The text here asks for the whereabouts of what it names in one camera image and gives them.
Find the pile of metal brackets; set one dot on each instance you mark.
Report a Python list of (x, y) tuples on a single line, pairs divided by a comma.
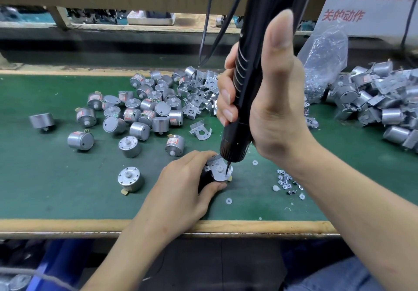
[(189, 91)]

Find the person's right hand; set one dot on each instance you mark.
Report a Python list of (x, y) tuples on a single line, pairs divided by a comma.
[(281, 111)]

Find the black electric screwdriver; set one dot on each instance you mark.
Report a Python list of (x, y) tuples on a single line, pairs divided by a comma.
[(251, 52)]

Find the person's right forearm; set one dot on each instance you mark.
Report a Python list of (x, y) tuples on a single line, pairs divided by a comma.
[(362, 219)]

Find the silver round motor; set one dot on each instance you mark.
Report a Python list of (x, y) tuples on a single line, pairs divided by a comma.
[(174, 145), (225, 178)]

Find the white paper sign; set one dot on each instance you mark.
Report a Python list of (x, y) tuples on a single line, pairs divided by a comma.
[(379, 0)]

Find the blue plastic bin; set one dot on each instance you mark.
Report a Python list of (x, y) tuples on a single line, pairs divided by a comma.
[(62, 261)]

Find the scatter of small silver screws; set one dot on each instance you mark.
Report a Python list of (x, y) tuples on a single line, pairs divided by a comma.
[(287, 183)]

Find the person's left forearm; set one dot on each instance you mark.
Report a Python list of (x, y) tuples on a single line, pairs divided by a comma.
[(134, 258)]

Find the green bench mat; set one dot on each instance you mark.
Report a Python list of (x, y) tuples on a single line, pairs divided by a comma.
[(26, 196)]

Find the person's left hand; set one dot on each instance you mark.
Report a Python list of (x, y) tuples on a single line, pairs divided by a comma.
[(176, 196)]

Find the pile of assembled motors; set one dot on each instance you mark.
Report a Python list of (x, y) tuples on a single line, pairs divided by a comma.
[(382, 98)]

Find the heap of grey binned motors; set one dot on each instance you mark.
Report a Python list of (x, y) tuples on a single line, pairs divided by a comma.
[(16, 282)]

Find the small clear plastic bag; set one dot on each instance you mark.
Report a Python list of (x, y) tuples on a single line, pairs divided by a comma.
[(323, 52)]

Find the grey blue trousers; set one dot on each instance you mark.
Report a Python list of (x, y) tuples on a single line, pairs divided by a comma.
[(336, 276)]

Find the pile of silver motors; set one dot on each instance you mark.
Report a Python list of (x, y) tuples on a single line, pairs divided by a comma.
[(130, 121)]

